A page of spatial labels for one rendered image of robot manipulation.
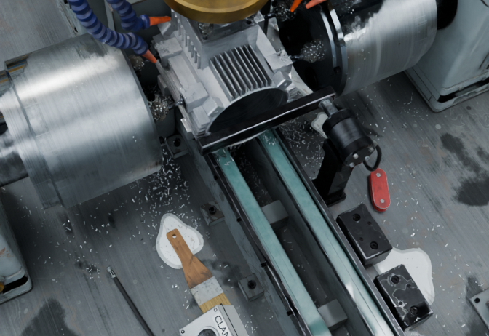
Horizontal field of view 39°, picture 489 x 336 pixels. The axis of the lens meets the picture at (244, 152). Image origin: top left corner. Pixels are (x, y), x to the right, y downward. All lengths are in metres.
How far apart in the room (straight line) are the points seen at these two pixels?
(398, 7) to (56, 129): 0.58
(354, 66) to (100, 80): 0.42
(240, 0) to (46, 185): 0.39
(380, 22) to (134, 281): 0.62
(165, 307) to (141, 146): 0.33
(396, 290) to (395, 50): 0.41
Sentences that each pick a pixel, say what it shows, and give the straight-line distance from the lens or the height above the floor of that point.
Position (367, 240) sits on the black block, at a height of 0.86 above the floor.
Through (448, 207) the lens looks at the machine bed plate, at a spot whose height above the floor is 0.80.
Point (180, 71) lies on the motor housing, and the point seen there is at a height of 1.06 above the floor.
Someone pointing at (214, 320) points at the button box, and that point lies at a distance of 0.95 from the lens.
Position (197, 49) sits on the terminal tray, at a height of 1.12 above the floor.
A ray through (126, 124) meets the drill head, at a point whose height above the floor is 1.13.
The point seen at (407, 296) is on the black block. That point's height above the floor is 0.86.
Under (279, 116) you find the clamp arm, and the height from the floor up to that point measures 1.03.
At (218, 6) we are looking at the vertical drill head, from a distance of 0.99.
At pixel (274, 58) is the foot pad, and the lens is 1.15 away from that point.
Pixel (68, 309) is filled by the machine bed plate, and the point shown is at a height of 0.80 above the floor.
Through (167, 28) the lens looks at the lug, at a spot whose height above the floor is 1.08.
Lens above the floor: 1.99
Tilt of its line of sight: 61 degrees down
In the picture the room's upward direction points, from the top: 7 degrees clockwise
